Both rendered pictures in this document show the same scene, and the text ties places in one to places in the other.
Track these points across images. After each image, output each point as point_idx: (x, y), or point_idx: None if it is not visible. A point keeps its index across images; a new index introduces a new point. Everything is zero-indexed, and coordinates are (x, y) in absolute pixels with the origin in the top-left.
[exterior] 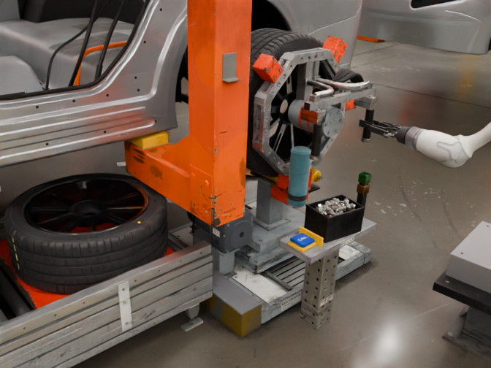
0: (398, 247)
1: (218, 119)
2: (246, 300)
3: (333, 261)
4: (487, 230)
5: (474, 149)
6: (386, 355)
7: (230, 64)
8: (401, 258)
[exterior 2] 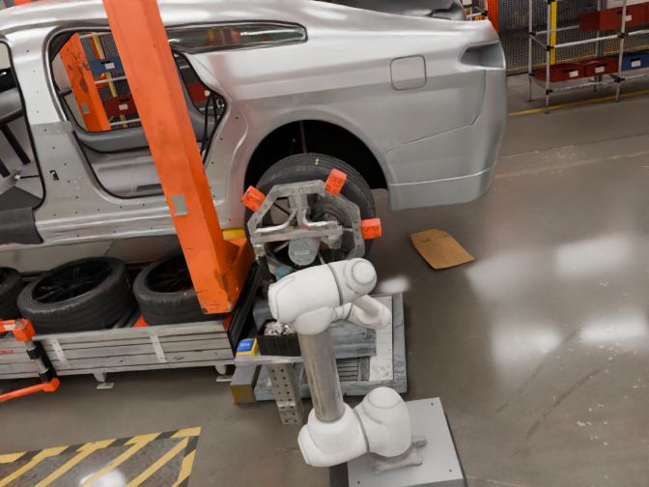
0: (456, 393)
1: (182, 239)
2: (245, 377)
3: (280, 373)
4: (422, 408)
5: (367, 317)
6: (295, 472)
7: (180, 202)
8: (441, 404)
